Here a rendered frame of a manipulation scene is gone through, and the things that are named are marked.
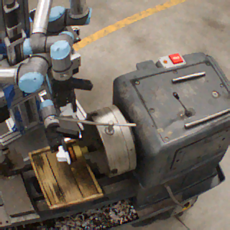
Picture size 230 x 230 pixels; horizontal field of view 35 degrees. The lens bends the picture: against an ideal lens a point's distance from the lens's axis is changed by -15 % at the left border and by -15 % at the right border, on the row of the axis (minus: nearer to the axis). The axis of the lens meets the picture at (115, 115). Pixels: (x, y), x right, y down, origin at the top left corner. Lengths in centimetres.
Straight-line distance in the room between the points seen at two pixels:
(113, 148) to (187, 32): 249
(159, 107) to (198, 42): 225
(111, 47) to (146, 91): 194
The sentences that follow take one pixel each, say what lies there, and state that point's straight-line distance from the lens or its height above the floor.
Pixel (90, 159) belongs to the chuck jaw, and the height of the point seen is 110.
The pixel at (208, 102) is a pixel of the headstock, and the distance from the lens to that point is 189.
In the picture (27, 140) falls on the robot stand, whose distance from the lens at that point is 298.
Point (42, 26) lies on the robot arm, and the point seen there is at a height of 166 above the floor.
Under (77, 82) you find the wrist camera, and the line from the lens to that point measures 158.
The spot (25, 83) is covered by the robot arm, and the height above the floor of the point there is 139.
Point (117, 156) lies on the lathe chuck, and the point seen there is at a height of 117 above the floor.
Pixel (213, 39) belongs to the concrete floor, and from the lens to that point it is 411.
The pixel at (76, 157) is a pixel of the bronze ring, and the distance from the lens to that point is 185.
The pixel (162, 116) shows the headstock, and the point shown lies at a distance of 180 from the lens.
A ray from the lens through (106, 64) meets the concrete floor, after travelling 362.
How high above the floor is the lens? 273
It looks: 56 degrees down
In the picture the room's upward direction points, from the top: 2 degrees clockwise
